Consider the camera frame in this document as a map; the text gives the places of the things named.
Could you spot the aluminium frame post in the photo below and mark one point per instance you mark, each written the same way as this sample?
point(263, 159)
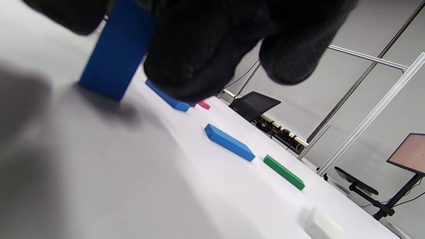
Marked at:
point(313, 141)
point(365, 122)

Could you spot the thin black pole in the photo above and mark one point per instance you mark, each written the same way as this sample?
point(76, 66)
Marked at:
point(365, 73)

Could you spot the white domino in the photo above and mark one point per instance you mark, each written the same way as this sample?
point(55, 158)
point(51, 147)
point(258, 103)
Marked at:
point(323, 227)

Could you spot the black mesh office chair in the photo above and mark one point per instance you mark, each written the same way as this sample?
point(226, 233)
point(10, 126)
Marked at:
point(254, 106)

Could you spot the person's right hand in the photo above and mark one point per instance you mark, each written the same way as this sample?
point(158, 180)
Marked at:
point(206, 49)

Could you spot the pink domino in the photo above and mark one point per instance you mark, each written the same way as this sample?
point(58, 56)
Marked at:
point(204, 105)

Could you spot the monitor with pink screen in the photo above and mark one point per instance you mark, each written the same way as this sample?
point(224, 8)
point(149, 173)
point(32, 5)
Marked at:
point(410, 152)

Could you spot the aluminium frame crossbar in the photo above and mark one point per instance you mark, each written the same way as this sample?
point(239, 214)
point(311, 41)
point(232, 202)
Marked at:
point(365, 56)

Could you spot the light blue domino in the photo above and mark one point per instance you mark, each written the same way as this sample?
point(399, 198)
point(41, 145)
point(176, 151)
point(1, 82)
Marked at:
point(229, 142)
point(113, 59)
point(174, 103)

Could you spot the green domino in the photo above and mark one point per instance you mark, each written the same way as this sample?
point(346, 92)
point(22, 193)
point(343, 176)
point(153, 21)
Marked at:
point(284, 172)

